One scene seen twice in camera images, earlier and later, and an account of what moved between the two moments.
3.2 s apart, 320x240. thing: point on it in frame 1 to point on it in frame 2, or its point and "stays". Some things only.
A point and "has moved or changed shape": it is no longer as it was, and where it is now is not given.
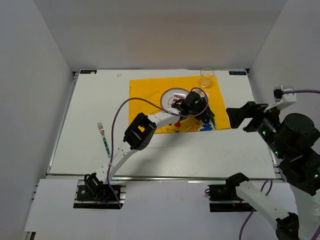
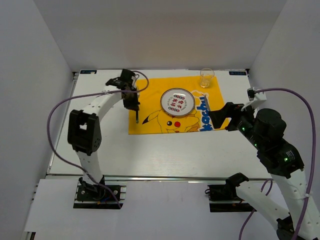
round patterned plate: x=170 y=96 stays
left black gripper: x=206 y=114 to x=134 y=104
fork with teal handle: x=102 y=130 has moved or changed shape
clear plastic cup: x=206 y=75 stays
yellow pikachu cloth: x=145 y=97 stays
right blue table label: x=239 y=73 stays
